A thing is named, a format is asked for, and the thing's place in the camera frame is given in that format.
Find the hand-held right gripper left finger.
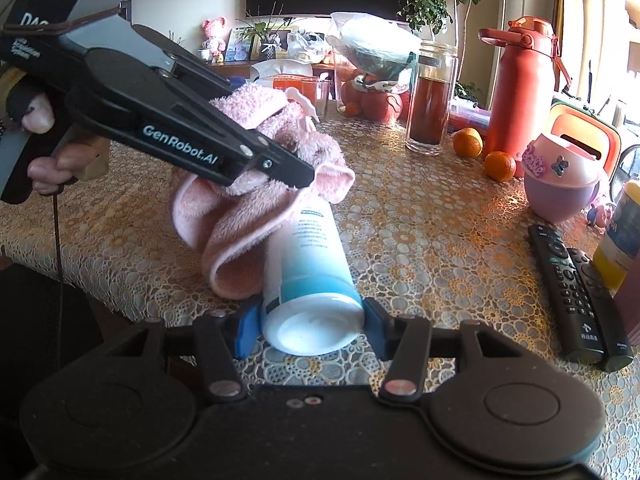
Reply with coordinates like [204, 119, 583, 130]
[112, 294, 264, 404]

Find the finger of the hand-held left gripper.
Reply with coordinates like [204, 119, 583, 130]
[132, 24, 236, 97]
[131, 84, 316, 192]

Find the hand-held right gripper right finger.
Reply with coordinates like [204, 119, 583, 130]
[363, 297, 522, 404]

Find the pink fluffy towel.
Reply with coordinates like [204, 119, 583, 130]
[171, 82, 356, 300]

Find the white and blue bottle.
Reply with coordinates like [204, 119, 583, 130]
[260, 197, 366, 357]

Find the person's left hand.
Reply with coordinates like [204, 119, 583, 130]
[6, 81, 80, 197]

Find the pink teddy bear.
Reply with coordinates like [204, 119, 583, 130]
[201, 17, 229, 64]

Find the wooden television cabinet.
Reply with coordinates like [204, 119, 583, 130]
[207, 57, 337, 82]

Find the small plant in vase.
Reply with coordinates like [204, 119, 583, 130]
[234, 4, 297, 61]

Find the orange and white tissue box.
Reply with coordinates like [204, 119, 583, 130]
[249, 58, 334, 112]

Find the clear drinking glass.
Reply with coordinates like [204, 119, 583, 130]
[299, 78, 332, 120]

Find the white plastic bag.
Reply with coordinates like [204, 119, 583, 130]
[287, 30, 331, 64]

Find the red fruit pile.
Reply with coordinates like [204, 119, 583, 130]
[338, 67, 412, 124]

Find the black remote control with buttons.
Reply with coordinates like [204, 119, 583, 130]
[528, 223, 606, 365]

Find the glass tea bottle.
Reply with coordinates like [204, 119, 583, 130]
[404, 41, 460, 157]

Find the orange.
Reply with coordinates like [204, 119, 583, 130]
[452, 127, 485, 158]
[483, 150, 517, 183]

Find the plain black remote control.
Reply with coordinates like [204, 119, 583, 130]
[566, 247, 635, 373]

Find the flat red box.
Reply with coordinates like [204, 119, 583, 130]
[448, 104, 494, 134]

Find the purple lidded cup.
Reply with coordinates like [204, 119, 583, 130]
[522, 132, 604, 225]

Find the green potted tree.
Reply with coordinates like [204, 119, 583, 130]
[397, 0, 496, 104]

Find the pink plush toy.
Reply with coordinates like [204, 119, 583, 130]
[586, 194, 619, 229]

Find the yellow bottle with blue label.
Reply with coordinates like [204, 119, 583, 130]
[592, 180, 640, 294]

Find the large red water bottle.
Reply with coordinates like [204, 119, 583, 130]
[478, 16, 572, 179]

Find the orange chair back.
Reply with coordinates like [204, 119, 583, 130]
[544, 101, 623, 182]

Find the white washing machine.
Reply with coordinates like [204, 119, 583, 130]
[612, 144, 640, 197]

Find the beige curtain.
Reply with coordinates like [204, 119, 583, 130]
[549, 0, 592, 97]

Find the picture frame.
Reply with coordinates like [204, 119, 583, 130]
[224, 27, 251, 63]

